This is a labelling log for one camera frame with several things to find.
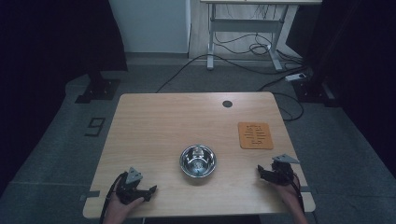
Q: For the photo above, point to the person's right hand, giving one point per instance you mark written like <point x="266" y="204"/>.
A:
<point x="288" y="194"/>

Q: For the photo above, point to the white metal frame desk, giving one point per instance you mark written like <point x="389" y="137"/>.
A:
<point x="249" y="25"/>

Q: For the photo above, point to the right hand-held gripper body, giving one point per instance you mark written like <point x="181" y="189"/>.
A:
<point x="281" y="174"/>

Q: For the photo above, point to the dark curtain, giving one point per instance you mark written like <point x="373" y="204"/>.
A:
<point x="46" y="46"/>
<point x="361" y="56"/>

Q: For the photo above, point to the white power strip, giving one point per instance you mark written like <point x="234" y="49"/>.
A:
<point x="295" y="76"/>

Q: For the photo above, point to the person's left hand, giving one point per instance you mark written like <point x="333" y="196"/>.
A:
<point x="120" y="205"/>

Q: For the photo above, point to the black stand base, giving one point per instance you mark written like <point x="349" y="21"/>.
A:
<point x="98" y="88"/>
<point x="314" y="91"/>

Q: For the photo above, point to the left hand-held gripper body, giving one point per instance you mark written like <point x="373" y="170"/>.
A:
<point x="130" y="186"/>

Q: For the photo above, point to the stainless steel bowl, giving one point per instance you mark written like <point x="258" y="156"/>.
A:
<point x="197" y="161"/>

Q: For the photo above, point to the brown wooden trivet mat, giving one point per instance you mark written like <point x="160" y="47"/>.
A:
<point x="255" y="135"/>

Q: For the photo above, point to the grey tape strip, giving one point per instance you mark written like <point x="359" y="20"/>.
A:
<point x="89" y="195"/>
<point x="305" y="188"/>

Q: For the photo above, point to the black round table grommet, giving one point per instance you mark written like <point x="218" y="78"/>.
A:
<point x="227" y="104"/>

